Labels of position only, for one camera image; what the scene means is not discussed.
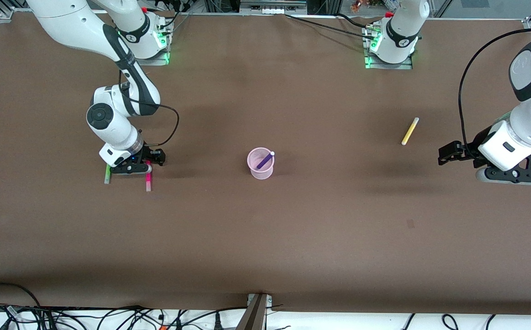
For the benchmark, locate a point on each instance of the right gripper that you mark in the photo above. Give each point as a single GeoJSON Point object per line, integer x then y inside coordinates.
{"type": "Point", "coordinates": [148, 156]}

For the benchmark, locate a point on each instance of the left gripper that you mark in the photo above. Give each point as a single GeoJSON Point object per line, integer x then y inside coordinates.
{"type": "Point", "coordinates": [470, 151]}

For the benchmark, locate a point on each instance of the pink pen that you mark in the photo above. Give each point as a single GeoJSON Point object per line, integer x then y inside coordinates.
{"type": "Point", "coordinates": [148, 183]}

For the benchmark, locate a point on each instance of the purple pen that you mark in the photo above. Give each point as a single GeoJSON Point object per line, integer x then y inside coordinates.
{"type": "Point", "coordinates": [264, 161]}

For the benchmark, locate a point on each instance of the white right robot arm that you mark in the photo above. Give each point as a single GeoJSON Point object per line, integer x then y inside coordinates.
{"type": "Point", "coordinates": [109, 119]}

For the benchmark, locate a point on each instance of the pink cup holder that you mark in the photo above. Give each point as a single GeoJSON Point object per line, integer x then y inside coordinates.
{"type": "Point", "coordinates": [258, 173]}

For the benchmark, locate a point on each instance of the yellow pen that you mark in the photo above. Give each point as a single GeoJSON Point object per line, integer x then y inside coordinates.
{"type": "Point", "coordinates": [410, 131]}

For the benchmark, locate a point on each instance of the green pen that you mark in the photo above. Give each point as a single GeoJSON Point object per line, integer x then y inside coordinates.
{"type": "Point", "coordinates": [107, 176]}

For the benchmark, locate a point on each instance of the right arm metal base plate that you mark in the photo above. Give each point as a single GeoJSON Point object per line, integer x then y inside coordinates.
{"type": "Point", "coordinates": [155, 60]}

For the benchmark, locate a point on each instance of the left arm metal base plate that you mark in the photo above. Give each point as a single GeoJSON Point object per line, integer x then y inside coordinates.
{"type": "Point", "coordinates": [389, 66]}

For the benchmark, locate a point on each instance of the aluminium frame post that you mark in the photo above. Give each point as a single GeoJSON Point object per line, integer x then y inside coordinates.
{"type": "Point", "coordinates": [254, 316]}

